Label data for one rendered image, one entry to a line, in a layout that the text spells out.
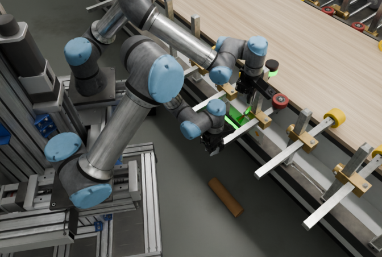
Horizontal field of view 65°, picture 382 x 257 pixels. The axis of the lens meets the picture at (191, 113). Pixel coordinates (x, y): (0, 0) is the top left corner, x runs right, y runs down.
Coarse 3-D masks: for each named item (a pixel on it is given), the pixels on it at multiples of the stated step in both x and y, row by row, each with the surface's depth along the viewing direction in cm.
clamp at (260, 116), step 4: (252, 112) 152; (260, 112) 152; (248, 116) 156; (252, 116) 152; (256, 116) 150; (260, 116) 150; (264, 116) 150; (260, 120) 148; (268, 120) 148; (260, 124) 150; (264, 124) 147; (268, 124) 150; (264, 128) 150
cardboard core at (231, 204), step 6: (210, 180) 216; (216, 180) 215; (210, 186) 216; (216, 186) 212; (222, 186) 212; (216, 192) 212; (222, 192) 209; (228, 192) 210; (222, 198) 208; (228, 198) 206; (234, 198) 207; (228, 204) 205; (234, 204) 203; (234, 210) 202; (240, 210) 201
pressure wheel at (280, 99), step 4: (276, 96) 153; (280, 96) 153; (284, 96) 153; (272, 100) 152; (276, 100) 152; (280, 100) 151; (284, 100) 152; (288, 100) 151; (272, 104) 153; (276, 104) 150; (280, 104) 150; (284, 104) 150; (276, 108) 152; (280, 108) 151
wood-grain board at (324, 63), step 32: (160, 0) 217; (192, 0) 214; (224, 0) 212; (256, 0) 211; (288, 0) 210; (224, 32) 189; (256, 32) 188; (288, 32) 187; (320, 32) 186; (352, 32) 184; (288, 64) 169; (320, 64) 168; (352, 64) 167; (288, 96) 154; (320, 96) 153; (352, 96) 152; (352, 128) 140
